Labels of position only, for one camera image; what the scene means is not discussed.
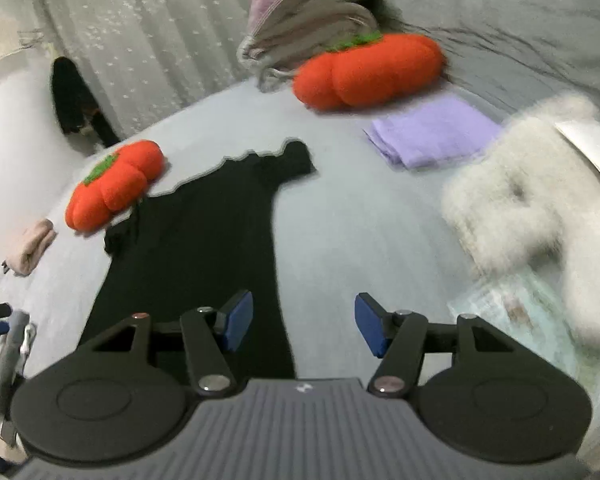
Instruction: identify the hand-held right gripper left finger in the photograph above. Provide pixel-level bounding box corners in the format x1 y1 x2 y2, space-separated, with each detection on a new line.
77 289 255 396

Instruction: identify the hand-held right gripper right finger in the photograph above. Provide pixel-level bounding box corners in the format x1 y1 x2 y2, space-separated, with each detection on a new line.
354 292 518 397

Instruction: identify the black knit garment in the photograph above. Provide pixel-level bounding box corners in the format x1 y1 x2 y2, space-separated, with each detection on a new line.
77 137 317 381

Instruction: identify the folded grey garment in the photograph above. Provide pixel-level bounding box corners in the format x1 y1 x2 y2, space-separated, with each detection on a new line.
0 310 31 413

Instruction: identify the folded white garment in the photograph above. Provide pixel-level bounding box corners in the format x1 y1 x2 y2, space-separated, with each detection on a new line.
21 322 37 361

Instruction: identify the folded pink beige garment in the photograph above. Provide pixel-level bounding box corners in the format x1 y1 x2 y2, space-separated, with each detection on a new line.
5 218 58 277

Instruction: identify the grey bed sheet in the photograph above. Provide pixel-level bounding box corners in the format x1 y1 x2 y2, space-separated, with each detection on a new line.
0 75 600 480

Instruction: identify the orange pumpkin cushion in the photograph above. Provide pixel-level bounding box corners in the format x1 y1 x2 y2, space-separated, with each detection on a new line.
292 32 446 112
64 140 166 233

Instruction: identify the white fluffy garment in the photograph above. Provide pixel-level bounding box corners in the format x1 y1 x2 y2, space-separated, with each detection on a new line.
440 92 600 356

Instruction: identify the folded purple cloth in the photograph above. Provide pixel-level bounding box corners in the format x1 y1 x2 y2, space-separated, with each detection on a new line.
362 96 505 171

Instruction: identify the hanging black coat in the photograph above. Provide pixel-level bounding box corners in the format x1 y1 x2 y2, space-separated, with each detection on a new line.
49 56 123 151

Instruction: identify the white flat box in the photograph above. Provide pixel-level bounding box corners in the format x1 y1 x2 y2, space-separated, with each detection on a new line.
555 115 600 191

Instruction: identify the grey star-patterned curtain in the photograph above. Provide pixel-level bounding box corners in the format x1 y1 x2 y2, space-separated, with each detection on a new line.
32 0 276 138

